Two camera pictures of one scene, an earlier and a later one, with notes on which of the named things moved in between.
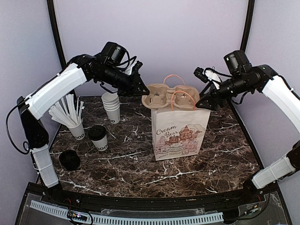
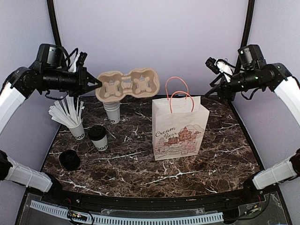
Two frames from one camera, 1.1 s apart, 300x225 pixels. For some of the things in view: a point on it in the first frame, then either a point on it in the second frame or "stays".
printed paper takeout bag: x=178 y=133 stays
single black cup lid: x=97 y=132 stays
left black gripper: x=132 y=88 → x=84 y=76
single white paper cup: x=101 y=145 stays
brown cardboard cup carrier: x=158 y=96 → x=142 y=82
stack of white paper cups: x=111 y=103 stays
